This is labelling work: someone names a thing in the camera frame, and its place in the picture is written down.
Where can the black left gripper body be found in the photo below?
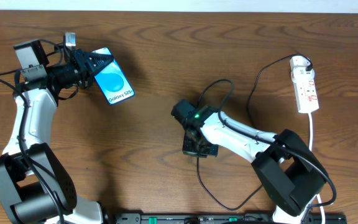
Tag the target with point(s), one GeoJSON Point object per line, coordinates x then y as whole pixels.
{"type": "Point", "coordinates": [82, 66]}

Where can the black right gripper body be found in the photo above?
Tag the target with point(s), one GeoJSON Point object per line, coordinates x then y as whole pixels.
{"type": "Point", "coordinates": [199, 149]}

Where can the blue Galaxy smartphone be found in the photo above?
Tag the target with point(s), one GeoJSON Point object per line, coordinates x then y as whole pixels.
{"type": "Point", "coordinates": [114, 84]}

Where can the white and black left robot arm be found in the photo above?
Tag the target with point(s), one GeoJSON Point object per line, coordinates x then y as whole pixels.
{"type": "Point", "coordinates": [34, 185]}

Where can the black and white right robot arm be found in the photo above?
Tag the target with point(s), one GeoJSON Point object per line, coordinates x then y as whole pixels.
{"type": "Point", "coordinates": [287, 169]}

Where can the white USB charger plug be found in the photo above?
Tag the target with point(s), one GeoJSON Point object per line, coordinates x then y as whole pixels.
{"type": "Point", "coordinates": [301, 69]}

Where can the white power strip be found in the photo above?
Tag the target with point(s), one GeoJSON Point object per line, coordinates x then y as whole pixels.
{"type": "Point", "coordinates": [305, 90]}

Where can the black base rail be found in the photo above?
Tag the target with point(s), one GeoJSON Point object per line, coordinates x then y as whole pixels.
{"type": "Point", "coordinates": [137, 218]}

